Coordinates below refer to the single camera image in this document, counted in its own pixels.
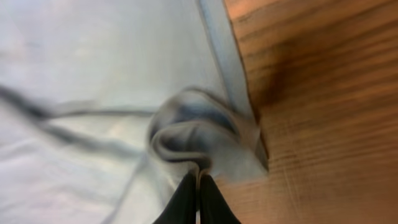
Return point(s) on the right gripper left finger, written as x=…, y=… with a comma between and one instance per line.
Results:
x=181, y=209

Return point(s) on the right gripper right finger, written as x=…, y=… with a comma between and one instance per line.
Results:
x=213, y=206

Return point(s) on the light blue printed t-shirt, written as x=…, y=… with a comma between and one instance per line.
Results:
x=107, y=104

